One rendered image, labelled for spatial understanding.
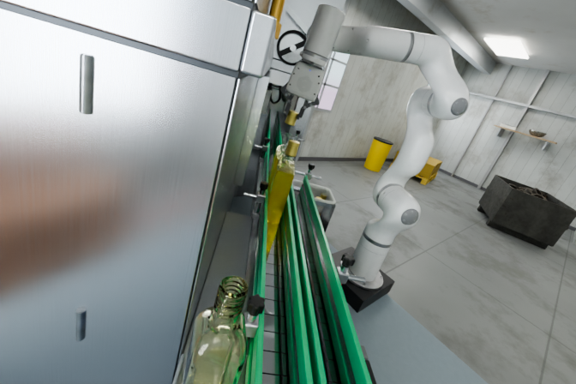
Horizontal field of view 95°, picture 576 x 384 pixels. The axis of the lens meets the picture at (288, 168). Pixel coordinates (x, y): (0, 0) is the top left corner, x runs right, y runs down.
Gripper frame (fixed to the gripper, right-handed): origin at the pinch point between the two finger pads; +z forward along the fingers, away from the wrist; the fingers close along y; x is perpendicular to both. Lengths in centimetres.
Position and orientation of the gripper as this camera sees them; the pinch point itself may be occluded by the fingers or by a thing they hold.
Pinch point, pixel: (294, 111)
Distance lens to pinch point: 89.9
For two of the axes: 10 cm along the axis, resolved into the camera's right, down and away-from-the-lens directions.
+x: 0.9, -3.4, 9.4
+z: -3.5, 8.7, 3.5
